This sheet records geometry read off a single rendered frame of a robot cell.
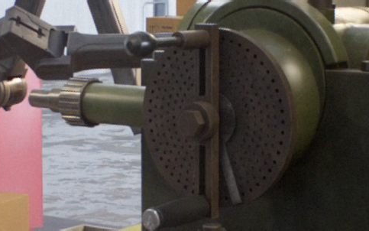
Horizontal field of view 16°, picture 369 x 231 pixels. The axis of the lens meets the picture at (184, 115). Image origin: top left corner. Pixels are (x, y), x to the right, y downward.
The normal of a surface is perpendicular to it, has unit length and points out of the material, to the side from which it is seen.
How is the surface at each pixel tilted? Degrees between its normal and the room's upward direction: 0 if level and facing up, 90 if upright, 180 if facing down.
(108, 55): 123
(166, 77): 90
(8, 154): 90
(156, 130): 90
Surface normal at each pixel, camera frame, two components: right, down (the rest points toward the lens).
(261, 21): -0.59, 0.10
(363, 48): -0.47, -0.51
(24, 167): 0.58, 0.10
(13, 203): 0.91, 0.05
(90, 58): 0.09, 0.64
